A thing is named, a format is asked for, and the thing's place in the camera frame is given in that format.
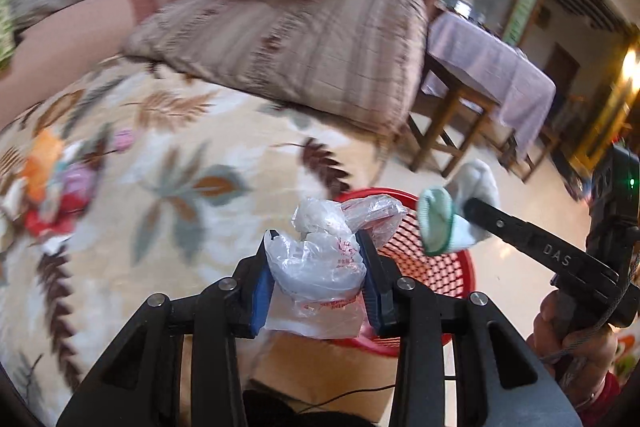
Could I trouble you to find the white green sock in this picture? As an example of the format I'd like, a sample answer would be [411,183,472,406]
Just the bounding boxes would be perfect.
[416,159,500,257]

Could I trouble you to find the clear plastic bag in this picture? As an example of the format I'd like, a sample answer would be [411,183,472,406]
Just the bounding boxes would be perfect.
[264,194,407,340]

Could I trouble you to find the orange medicine box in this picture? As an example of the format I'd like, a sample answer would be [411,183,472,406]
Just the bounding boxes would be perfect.
[23,128,64,204]

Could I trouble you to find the person's right hand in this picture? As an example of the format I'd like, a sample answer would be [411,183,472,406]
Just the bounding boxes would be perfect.
[526,291,616,409]

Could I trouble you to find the red plastic mesh basket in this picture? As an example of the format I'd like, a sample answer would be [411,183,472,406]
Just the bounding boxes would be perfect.
[330,187,475,358]

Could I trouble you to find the table with lilac cloth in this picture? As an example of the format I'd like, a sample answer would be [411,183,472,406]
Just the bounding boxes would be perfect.
[427,12,555,160]

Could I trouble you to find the brown wooden stool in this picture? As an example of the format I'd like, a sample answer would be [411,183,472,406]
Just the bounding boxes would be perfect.
[408,52,501,178]

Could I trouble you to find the floral leaf pattern blanket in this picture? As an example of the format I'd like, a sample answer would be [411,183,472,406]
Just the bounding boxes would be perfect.
[1,57,385,426]

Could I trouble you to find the striped beige quilted pillow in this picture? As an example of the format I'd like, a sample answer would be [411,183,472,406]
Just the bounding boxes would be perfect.
[124,0,427,135]

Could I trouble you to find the pink bed pillow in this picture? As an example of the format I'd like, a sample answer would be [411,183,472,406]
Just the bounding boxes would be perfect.
[1,0,156,126]

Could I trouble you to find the green patterned cloth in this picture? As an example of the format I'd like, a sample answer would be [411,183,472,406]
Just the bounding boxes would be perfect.
[0,0,15,70]

